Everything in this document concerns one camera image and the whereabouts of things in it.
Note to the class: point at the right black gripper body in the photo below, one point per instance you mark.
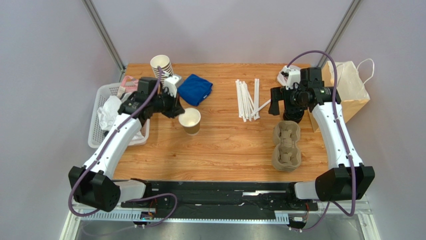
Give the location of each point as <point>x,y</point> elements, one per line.
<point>279,96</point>

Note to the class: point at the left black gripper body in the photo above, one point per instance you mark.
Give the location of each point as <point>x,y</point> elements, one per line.
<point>166,104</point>

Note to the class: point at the single brown paper cup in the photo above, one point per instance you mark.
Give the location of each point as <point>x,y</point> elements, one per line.
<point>190,121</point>

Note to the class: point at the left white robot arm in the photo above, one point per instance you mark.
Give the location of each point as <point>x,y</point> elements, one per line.
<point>93,184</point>

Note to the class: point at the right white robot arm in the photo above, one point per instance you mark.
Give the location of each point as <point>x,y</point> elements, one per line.
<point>347,178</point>

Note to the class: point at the stack of black lids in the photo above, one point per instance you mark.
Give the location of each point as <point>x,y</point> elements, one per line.
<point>293,116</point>

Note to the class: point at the white pink mesh pouch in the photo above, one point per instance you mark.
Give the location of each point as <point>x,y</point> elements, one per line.
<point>283,75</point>

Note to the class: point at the blue folded cloth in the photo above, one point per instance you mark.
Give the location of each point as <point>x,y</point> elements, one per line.
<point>195,90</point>

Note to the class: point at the pink cloth item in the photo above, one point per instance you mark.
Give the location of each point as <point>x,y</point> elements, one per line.
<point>128,84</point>

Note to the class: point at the stack of paper cups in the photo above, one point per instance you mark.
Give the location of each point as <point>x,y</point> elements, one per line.
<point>161,66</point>

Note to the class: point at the brown paper bag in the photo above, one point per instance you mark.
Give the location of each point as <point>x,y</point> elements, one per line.
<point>350,87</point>

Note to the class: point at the white crumpled garment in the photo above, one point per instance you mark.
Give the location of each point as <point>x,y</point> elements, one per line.
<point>109,111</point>

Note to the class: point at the white plastic basket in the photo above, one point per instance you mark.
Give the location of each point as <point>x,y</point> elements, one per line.
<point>96,135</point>

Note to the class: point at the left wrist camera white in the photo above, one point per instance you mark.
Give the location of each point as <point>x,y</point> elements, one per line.
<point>171,85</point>

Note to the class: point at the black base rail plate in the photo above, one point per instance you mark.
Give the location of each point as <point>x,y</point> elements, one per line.
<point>215,200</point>

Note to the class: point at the right aluminium frame post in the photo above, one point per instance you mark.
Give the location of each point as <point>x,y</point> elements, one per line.
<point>343,25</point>

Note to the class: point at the aluminium frame post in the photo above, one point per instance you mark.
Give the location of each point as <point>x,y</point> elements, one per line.
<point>100,26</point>
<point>343,25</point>

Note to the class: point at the left aluminium frame post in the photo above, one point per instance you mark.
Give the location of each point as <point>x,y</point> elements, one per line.
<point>100,26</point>

